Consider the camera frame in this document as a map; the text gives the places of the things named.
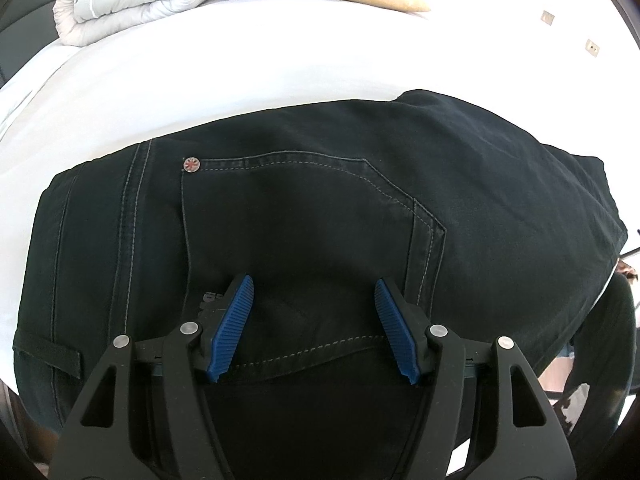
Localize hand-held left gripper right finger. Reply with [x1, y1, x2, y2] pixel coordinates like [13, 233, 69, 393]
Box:
[374, 278, 576, 480]

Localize dark grey padded headboard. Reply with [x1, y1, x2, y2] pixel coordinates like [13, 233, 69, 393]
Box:
[0, 0, 71, 86]

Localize black denim pants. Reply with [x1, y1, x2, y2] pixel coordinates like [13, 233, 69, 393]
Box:
[11, 89, 628, 480]

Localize bed with white sheet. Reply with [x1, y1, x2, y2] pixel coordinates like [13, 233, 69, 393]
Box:
[0, 0, 632, 480]

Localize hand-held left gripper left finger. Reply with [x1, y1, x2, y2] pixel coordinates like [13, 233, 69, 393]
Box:
[47, 274, 256, 480]

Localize dark cloth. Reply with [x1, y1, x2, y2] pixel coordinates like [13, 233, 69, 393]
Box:
[565, 272, 639, 441]

